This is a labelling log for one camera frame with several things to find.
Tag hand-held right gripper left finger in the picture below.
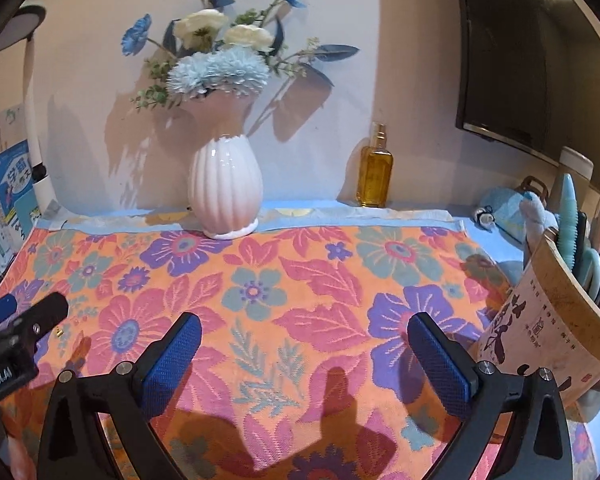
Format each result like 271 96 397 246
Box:
36 311 203 480

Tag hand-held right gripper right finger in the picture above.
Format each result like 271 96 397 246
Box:
407 311 583 480

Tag wooden pen holder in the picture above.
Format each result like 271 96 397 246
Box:
472 227 600 406

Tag blue cover book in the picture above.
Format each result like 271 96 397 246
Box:
0 140 43 251

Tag small panda figure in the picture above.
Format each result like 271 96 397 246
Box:
472 206 497 231

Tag floral woven table mat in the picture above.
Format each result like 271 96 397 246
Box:
0 225 600 480

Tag light blue pouch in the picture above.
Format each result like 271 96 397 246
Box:
480 176 551 248

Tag light blue plush toy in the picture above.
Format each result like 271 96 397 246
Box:
519 191 561 256

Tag white ribbed vase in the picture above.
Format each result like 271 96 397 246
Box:
180 87 264 240

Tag white cover book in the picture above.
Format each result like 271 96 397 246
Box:
0 104 28 161

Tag teal comb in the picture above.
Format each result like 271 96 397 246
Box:
555 172 581 271

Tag amber perfume bottle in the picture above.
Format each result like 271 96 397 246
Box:
356 121 395 209

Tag white desk lamp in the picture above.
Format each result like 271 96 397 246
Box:
0 4 58 216

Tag beige thermos bottle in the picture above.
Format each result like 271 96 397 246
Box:
557 146 595 196

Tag artificial flower bouquet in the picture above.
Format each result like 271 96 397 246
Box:
121 0 361 111

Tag black curved television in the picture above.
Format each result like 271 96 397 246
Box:
450 0 600 171

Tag teal handled scissors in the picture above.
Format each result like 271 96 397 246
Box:
577 247 600 301

